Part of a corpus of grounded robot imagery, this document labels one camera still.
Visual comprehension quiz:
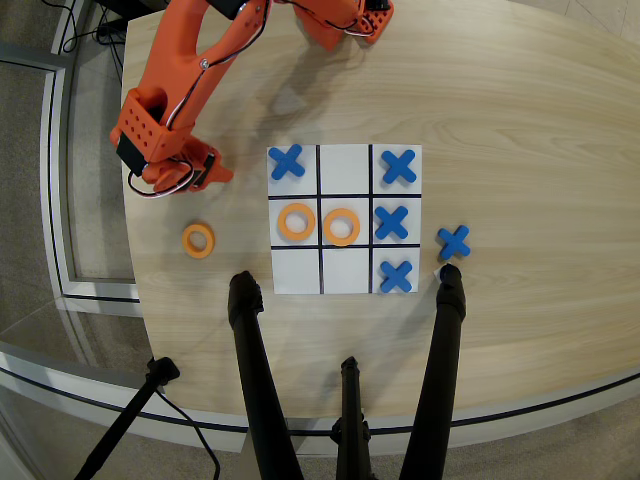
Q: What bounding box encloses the black stand pole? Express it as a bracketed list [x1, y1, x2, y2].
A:
[72, 356, 181, 480]

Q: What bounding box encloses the grey metal floor frame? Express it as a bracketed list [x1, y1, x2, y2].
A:
[0, 42, 146, 307]

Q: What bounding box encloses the blue foam cross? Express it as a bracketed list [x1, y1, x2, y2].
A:
[437, 224, 472, 262]
[380, 148, 419, 185]
[373, 205, 410, 241]
[379, 259, 415, 295]
[268, 143, 307, 181]

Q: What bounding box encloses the black floor cable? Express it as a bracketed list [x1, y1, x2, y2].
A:
[153, 389, 222, 480]

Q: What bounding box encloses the orange foam ring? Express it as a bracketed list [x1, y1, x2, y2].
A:
[322, 207, 362, 248]
[277, 202, 317, 242]
[181, 223, 217, 260]

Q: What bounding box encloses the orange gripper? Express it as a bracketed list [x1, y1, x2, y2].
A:
[127, 142, 235, 199]

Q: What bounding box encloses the white tic-tac-toe board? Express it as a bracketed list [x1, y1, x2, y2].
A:
[266, 143, 424, 296]

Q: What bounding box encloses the black cable bundle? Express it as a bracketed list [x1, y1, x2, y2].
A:
[59, 0, 126, 57]

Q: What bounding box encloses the white servo cable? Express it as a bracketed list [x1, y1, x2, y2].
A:
[127, 158, 197, 200]

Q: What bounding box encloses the thin black tripod leg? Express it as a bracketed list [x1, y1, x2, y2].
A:
[329, 355, 374, 480]

